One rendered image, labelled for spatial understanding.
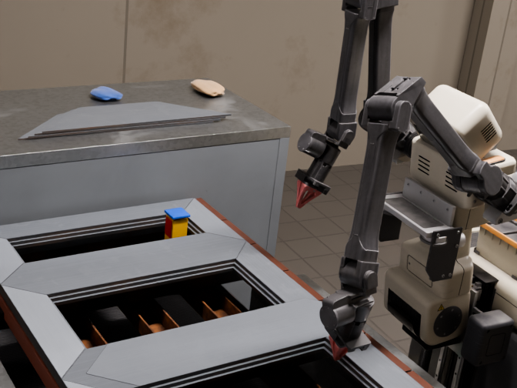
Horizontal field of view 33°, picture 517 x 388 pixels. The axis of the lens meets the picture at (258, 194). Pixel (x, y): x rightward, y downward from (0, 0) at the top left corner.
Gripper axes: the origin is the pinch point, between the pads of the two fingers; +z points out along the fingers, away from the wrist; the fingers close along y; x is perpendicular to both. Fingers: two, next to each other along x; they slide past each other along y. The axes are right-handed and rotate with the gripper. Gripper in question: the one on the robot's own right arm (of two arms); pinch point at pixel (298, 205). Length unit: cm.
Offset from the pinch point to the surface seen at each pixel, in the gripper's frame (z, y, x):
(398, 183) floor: -2, -209, 229
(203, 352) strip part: 34, 40, -36
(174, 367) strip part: 38, 44, -44
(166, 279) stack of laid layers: 33.4, 2.2, -29.5
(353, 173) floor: 6, -230, 210
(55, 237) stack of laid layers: 43, -30, -50
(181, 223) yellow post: 23.7, -23.1, -18.0
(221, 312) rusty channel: 38.1, 1.0, -6.3
